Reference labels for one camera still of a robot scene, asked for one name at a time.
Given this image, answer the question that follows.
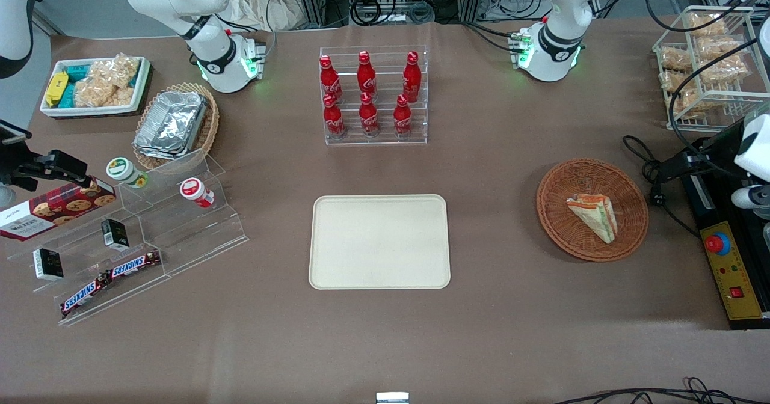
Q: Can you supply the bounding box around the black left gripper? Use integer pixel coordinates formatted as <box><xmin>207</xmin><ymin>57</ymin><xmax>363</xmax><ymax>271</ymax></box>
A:
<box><xmin>658</xmin><ymin>121</ymin><xmax>750</xmax><ymax>181</ymax></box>

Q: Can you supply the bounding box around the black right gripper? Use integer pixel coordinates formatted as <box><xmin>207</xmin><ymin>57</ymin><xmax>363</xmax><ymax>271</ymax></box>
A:
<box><xmin>0</xmin><ymin>147</ymin><xmax>90</xmax><ymax>192</ymax></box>

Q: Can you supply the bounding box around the triangle sandwich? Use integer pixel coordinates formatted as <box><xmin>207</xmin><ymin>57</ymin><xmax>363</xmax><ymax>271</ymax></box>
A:
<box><xmin>566</xmin><ymin>194</ymin><xmax>618</xmax><ymax>245</ymax></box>

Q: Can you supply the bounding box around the brown round wicker basket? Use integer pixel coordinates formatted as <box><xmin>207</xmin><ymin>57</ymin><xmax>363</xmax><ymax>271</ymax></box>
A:
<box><xmin>536</xmin><ymin>158</ymin><xmax>650</xmax><ymax>263</ymax></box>

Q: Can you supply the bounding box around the tan oval wicker basket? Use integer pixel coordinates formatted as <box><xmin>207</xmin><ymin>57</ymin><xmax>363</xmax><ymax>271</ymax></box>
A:
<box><xmin>132</xmin><ymin>82</ymin><xmax>221</xmax><ymax>171</ymax></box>

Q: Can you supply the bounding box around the beige rectangular tray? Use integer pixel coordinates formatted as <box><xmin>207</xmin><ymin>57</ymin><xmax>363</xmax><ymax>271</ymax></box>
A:
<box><xmin>309</xmin><ymin>195</ymin><xmax>451</xmax><ymax>290</ymax></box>

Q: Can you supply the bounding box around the red tartan cookie box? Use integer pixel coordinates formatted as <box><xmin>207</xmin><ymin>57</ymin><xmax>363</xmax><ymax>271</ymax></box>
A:
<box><xmin>0</xmin><ymin>178</ymin><xmax>117</xmax><ymax>242</ymax></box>

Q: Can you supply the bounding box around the black appliance housing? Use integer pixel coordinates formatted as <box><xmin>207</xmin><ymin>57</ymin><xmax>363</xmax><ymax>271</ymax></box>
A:
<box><xmin>674</xmin><ymin>135</ymin><xmax>770</xmax><ymax>331</ymax></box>

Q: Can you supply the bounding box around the green lid yogurt cup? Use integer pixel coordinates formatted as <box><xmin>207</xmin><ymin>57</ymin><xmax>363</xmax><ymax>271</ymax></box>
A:
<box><xmin>106</xmin><ymin>157</ymin><xmax>149</xmax><ymax>189</ymax></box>

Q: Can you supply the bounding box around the white rectangular snack bin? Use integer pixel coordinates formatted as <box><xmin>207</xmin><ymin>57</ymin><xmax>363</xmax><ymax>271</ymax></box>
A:
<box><xmin>40</xmin><ymin>56</ymin><xmax>152</xmax><ymax>118</ymax></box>

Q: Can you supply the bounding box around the bagged rice cracker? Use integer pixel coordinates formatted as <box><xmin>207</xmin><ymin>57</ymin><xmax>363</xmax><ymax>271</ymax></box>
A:
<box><xmin>659</xmin><ymin>47</ymin><xmax>694</xmax><ymax>72</ymax></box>
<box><xmin>697</xmin><ymin>35</ymin><xmax>747</xmax><ymax>60</ymax></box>
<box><xmin>673</xmin><ymin>88</ymin><xmax>703</xmax><ymax>118</ymax></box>
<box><xmin>688</xmin><ymin>13</ymin><xmax>727</xmax><ymax>37</ymax></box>
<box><xmin>660</xmin><ymin>70</ymin><xmax>688</xmax><ymax>93</ymax></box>
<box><xmin>700</xmin><ymin>58</ymin><xmax>751</xmax><ymax>84</ymax></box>

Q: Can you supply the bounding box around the clear rice cracker bag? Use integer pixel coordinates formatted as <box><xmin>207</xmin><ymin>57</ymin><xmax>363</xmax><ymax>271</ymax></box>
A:
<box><xmin>103</xmin><ymin>54</ymin><xmax>141</xmax><ymax>90</ymax></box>
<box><xmin>73</xmin><ymin>76</ymin><xmax>135</xmax><ymax>108</ymax></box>

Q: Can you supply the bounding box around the yellow snack pack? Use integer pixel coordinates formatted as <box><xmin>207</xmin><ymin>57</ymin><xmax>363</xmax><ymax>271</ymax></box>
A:
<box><xmin>45</xmin><ymin>72</ymin><xmax>69</xmax><ymax>108</ymax></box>

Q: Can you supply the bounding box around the small black carton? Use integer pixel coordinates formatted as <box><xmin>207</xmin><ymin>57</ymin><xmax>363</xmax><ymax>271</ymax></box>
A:
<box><xmin>100</xmin><ymin>218</ymin><xmax>130</xmax><ymax>251</ymax></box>
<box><xmin>32</xmin><ymin>248</ymin><xmax>64</xmax><ymax>281</ymax></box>

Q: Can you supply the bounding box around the silver foil container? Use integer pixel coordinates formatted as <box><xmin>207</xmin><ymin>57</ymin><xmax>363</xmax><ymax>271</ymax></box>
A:
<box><xmin>133</xmin><ymin>90</ymin><xmax>209</xmax><ymax>161</ymax></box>

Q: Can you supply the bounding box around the brown Snickers bar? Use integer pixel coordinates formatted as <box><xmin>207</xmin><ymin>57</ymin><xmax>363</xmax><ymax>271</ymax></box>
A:
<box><xmin>106</xmin><ymin>250</ymin><xmax>162</xmax><ymax>280</ymax></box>
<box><xmin>60</xmin><ymin>274</ymin><xmax>112</xmax><ymax>318</ymax></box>

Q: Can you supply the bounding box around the yellow control panel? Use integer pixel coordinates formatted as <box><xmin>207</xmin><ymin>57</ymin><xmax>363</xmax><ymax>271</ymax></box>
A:
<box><xmin>699</xmin><ymin>220</ymin><xmax>765</xmax><ymax>322</ymax></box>

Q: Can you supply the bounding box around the red lid yogurt cup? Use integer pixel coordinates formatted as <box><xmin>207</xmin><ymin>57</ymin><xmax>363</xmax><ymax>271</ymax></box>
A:
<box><xmin>179</xmin><ymin>177</ymin><xmax>215</xmax><ymax>208</ymax></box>

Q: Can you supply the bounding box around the clear acrylic step shelf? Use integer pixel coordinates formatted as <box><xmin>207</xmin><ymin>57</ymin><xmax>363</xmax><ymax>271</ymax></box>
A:
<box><xmin>6</xmin><ymin>150</ymin><xmax>250</xmax><ymax>327</ymax></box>

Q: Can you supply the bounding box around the beige cloth bag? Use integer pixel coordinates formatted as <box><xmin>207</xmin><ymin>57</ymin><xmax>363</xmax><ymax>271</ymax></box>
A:
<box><xmin>226</xmin><ymin>0</ymin><xmax>304</xmax><ymax>32</ymax></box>

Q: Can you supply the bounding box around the red cola bottle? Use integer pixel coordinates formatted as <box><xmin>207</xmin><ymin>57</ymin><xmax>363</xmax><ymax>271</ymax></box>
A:
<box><xmin>357</xmin><ymin>50</ymin><xmax>378</xmax><ymax>99</ymax></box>
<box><xmin>402</xmin><ymin>50</ymin><xmax>422</xmax><ymax>103</ymax></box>
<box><xmin>393</xmin><ymin>94</ymin><xmax>413</xmax><ymax>138</ymax></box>
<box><xmin>359</xmin><ymin>91</ymin><xmax>380</xmax><ymax>138</ymax></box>
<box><xmin>322</xmin><ymin>94</ymin><xmax>347</xmax><ymax>139</ymax></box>
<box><xmin>319</xmin><ymin>55</ymin><xmax>344</xmax><ymax>105</ymax></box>

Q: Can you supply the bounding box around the clear acrylic bottle rack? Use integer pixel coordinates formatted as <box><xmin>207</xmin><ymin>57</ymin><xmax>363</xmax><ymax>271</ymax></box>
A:
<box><xmin>319</xmin><ymin>45</ymin><xmax>428</xmax><ymax>147</ymax></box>

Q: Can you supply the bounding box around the black power cable with plug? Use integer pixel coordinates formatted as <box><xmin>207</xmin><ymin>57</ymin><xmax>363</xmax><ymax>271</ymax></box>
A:
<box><xmin>622</xmin><ymin>134</ymin><xmax>702</xmax><ymax>238</ymax></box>

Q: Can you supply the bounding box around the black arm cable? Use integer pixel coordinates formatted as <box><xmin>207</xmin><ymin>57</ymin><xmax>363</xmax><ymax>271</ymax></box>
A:
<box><xmin>645</xmin><ymin>0</ymin><xmax>770</xmax><ymax>179</ymax></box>

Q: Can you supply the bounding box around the white wire rack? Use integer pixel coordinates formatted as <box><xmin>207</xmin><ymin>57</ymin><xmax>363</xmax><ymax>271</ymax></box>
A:
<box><xmin>652</xmin><ymin>5</ymin><xmax>770</xmax><ymax>132</ymax></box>

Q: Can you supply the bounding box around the thin black floor cable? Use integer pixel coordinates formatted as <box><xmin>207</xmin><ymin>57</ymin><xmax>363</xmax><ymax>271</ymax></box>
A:
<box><xmin>552</xmin><ymin>376</ymin><xmax>770</xmax><ymax>404</ymax></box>

